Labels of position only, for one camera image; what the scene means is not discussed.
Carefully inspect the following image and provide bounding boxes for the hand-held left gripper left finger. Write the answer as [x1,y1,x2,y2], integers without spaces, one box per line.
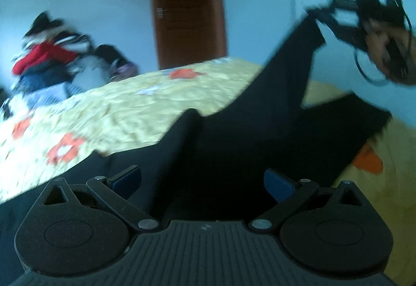
[32,166,160,234]

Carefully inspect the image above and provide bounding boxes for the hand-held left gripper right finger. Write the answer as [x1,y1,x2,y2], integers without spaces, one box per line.
[249,169,373,234]

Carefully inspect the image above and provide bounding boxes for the black pants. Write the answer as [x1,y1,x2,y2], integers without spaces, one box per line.
[0,9,393,277]

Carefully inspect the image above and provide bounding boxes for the person's right hand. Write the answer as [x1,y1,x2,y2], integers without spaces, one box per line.
[363,20,416,83]

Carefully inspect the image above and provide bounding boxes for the yellow carrot print blanket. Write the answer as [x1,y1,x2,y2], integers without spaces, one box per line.
[0,56,416,286]

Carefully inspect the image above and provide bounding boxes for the pile of clothes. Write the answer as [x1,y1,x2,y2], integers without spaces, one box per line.
[0,11,141,112]

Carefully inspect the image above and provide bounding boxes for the brown wooden door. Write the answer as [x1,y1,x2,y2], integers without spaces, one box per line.
[148,0,228,71]

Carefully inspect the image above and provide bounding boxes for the black cable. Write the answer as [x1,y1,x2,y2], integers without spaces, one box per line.
[354,0,414,87]

